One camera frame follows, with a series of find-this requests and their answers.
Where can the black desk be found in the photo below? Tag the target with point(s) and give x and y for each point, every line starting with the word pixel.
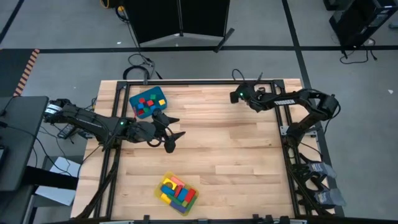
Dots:
pixel 18 140

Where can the pink wooden block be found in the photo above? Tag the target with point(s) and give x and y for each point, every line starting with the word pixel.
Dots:
pixel 178 181

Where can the grey blue bag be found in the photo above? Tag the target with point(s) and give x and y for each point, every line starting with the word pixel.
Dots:
pixel 323 169
pixel 331 197

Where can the black folding partition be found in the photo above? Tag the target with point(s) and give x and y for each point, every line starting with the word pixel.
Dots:
pixel 161 18

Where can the red wooden cube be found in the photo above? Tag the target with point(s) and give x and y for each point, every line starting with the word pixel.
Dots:
pixel 150 103
pixel 140 112
pixel 142 100

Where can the yellow wooden cylinder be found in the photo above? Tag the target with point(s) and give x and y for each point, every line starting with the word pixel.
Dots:
pixel 165 198

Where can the green wooden cube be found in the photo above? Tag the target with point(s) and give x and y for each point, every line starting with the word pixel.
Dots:
pixel 152 96

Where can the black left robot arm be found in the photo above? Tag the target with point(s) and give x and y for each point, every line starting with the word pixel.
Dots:
pixel 90 119

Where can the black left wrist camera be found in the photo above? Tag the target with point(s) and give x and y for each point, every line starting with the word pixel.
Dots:
pixel 169 145

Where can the white paper sheet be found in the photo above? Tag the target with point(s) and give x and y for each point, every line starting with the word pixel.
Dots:
pixel 56 196

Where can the teal plastic bin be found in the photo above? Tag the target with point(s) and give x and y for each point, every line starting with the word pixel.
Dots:
pixel 160 93

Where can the black equipment rack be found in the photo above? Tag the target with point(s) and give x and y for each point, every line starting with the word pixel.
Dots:
pixel 357 18

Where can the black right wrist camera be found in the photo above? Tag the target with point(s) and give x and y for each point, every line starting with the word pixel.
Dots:
pixel 234 97

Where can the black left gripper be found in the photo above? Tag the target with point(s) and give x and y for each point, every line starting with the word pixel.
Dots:
pixel 149 130

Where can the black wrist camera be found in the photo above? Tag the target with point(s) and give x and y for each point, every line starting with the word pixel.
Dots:
pixel 234 97
pixel 169 145

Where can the light green wooden block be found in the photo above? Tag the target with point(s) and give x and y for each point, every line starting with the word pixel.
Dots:
pixel 185 203

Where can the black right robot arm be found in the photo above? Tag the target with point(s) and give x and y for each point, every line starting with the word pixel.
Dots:
pixel 284 102

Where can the yellow wooden arch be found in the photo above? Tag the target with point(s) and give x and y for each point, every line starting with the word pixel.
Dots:
pixel 170 183

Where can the yellow translucent plastic bin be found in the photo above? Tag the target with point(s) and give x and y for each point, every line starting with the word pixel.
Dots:
pixel 169 175

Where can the black aluminium table frame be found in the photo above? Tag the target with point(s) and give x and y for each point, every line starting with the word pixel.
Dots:
pixel 202 82

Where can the black frame clamp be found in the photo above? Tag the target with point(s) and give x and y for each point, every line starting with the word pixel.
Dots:
pixel 146 219
pixel 255 218

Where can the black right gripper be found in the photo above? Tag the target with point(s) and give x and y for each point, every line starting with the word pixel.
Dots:
pixel 248 95

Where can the yellow wooden cube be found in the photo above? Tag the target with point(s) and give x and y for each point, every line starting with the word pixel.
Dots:
pixel 162 102

